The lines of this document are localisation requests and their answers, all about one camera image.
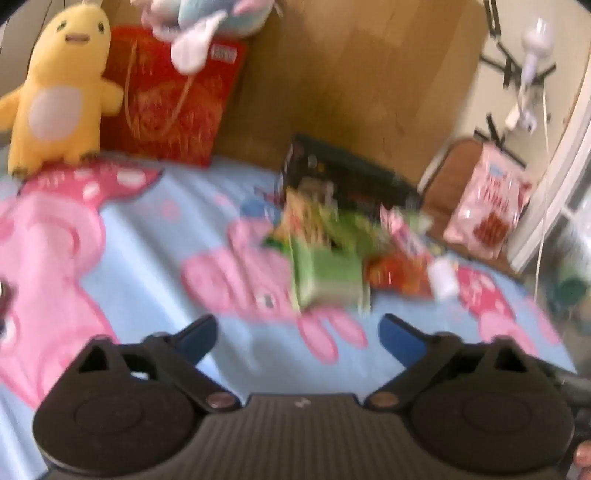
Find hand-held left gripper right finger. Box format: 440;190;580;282
365;315;529;410

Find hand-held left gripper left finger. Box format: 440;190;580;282
76;315;242;413

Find pile of mixed snack packets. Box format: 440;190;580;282
263;185;435;317

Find small white bottle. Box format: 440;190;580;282
427;259;461;302

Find blue pink cartoon blanket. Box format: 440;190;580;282
0;154;578;480

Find pink snack bag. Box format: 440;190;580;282
442;143;533;260

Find black printed cardboard box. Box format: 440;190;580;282
279;134;423;215

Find brown seat cushion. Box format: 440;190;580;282
418;137;490;232

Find green round object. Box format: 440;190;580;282
556;272;588;306

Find red gift bag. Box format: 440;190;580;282
99;26;249;168

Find wooden headboard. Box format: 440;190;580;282
102;0;490;188

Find yellow plush duck toy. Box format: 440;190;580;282
0;2;124;178

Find pastel blue pink plush toy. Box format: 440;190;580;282
131;0;282;75

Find white bulb-shaped lamp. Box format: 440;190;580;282
504;17;555;132

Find white cable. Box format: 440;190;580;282
533;90;552;301

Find white window frame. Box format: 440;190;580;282
505;69;591;278

